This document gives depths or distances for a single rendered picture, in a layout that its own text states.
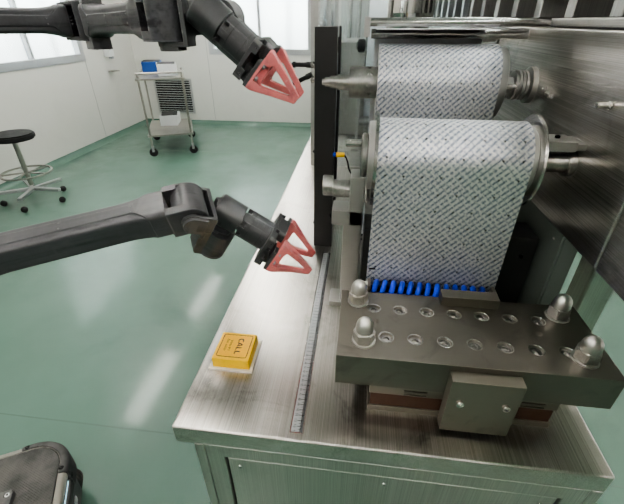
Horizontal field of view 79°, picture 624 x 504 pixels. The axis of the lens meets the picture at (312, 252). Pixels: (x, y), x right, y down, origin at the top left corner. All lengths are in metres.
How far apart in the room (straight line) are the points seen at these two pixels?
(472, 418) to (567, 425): 0.17
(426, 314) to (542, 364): 0.18
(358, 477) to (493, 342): 0.31
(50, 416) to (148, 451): 0.50
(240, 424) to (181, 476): 1.05
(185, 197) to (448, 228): 0.44
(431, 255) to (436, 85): 0.34
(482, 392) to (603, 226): 0.29
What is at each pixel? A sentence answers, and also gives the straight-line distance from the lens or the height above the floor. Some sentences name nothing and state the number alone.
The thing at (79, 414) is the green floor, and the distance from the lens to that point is 2.04.
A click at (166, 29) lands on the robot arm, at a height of 1.44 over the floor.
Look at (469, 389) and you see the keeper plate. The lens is 0.61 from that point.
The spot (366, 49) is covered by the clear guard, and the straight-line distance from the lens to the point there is 1.63.
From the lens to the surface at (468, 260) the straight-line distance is 0.73.
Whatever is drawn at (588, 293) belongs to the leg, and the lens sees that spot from 1.03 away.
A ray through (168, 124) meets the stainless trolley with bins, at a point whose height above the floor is 0.28.
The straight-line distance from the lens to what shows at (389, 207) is 0.65.
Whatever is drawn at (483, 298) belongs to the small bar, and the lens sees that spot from 0.71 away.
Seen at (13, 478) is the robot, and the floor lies 0.24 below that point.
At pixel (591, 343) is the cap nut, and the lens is 0.66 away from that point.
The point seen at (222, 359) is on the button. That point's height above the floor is 0.92.
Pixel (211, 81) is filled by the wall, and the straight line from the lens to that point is 6.63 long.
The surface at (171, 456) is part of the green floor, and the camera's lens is 1.76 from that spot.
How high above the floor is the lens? 1.45
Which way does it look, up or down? 32 degrees down
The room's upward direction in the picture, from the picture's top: straight up
